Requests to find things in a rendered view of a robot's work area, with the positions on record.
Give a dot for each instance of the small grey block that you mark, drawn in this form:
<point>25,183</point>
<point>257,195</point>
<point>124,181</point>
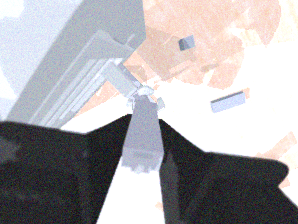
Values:
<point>186,43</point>

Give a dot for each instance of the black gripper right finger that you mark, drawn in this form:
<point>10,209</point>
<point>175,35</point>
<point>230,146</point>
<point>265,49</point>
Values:
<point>186,172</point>

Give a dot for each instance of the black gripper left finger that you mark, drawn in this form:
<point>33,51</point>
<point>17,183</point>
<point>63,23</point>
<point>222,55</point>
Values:
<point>93,156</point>

